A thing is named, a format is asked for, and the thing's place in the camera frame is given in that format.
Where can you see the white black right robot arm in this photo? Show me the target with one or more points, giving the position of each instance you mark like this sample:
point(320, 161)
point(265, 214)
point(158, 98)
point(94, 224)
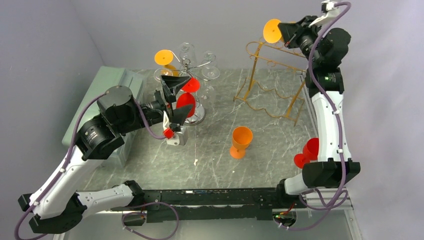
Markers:
point(334, 166)

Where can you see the red plastic goblet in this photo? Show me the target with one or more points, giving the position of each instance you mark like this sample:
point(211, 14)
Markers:
point(188, 96)
point(309, 153)

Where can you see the green plastic storage box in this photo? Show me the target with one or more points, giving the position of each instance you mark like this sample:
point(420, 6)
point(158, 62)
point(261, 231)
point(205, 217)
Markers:
point(117, 84)

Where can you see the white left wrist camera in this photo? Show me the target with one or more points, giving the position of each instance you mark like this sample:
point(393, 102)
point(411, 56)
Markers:
point(174, 137)

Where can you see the orange plastic goblet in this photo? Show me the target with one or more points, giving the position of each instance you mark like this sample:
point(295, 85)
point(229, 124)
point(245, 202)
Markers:
point(164, 58)
point(242, 137)
point(271, 33)

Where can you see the clear ribbed wine glass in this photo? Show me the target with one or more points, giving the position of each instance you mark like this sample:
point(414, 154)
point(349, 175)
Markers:
point(209, 67)
point(187, 54)

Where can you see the orange plastic goblet back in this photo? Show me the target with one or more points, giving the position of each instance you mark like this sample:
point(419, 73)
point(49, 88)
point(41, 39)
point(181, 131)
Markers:
point(271, 33)

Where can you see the gold wine glass rack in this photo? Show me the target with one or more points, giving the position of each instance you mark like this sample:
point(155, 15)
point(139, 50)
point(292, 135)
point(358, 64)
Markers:
point(274, 84)

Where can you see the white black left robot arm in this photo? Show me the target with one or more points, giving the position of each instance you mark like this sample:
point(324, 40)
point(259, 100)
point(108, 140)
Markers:
point(57, 206)

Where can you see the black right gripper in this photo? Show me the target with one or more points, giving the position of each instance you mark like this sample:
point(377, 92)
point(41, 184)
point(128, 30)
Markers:
point(292, 32)

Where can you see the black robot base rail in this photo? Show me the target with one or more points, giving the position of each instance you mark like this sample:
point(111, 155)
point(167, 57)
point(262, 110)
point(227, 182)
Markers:
point(260, 203)

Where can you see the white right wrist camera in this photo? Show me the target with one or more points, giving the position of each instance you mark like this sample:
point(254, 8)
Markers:
point(329, 11)

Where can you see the red plastic goblet back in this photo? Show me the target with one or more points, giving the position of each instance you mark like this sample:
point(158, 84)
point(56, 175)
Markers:
point(188, 96)

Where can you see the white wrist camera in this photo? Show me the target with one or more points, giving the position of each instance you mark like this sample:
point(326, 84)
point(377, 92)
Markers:
point(174, 137)
point(329, 11)

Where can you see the aluminium frame rail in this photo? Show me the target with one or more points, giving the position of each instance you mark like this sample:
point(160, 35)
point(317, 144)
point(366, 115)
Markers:
point(300, 224)

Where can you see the chrome wine glass rack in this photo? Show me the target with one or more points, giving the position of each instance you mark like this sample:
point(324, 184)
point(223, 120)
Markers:
point(201, 105)

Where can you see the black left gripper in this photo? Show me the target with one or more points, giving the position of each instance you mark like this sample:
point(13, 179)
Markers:
point(170, 84)

